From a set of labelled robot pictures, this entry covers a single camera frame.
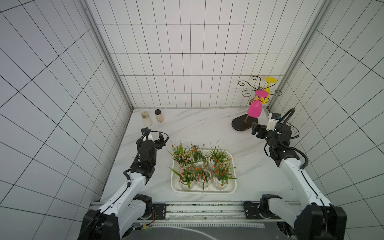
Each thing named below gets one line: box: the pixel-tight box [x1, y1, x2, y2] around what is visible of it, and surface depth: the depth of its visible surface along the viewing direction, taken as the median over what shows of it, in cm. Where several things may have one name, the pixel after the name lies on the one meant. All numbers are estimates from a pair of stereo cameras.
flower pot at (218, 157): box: [208, 139, 231, 168], surface depth 81 cm
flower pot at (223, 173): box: [212, 162, 239, 187], surface depth 77 cm
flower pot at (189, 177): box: [166, 165, 201, 191], surface depth 73 cm
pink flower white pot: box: [171, 143, 193, 169], surface depth 81 cm
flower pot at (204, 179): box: [196, 166, 213, 195], surface depth 76 cm
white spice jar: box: [141, 111, 153, 127], surface depth 106 cm
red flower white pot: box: [189, 143, 209, 167], surface depth 85 cm
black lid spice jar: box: [155, 109, 164, 123], surface depth 108 cm
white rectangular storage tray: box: [170, 149, 237, 195], surface depth 79 cm
